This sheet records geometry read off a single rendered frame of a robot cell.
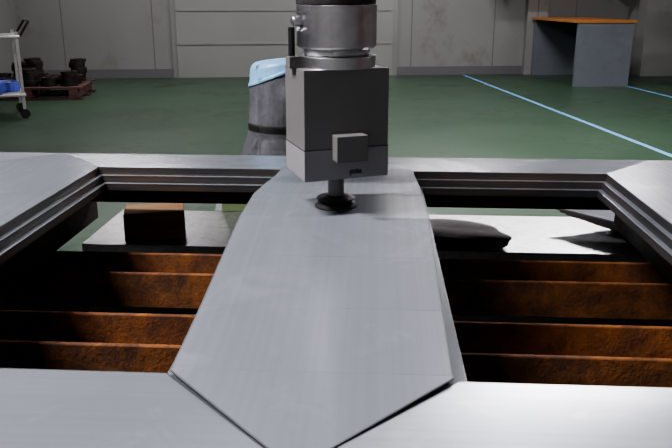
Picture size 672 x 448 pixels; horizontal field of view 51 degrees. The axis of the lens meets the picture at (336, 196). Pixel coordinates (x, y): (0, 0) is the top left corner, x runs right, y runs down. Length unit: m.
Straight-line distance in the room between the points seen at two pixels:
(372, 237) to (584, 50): 8.84
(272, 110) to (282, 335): 0.95
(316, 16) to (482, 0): 9.99
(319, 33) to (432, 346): 0.30
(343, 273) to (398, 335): 0.10
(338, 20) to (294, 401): 0.35
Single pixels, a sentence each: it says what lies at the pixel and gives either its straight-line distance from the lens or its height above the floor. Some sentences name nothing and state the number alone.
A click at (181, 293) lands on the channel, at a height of 0.70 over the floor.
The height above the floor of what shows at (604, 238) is 0.68.
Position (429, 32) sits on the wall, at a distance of 10.44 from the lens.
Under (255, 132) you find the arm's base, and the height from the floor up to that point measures 0.82.
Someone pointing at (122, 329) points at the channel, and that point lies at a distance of 0.87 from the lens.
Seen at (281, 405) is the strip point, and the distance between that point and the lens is 0.43.
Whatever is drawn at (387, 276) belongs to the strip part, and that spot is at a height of 0.86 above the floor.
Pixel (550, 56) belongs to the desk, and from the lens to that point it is 10.80.
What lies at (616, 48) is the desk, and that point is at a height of 0.47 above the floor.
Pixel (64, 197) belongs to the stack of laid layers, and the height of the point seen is 0.83.
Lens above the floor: 1.08
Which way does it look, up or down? 16 degrees down
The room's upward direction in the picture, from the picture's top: straight up
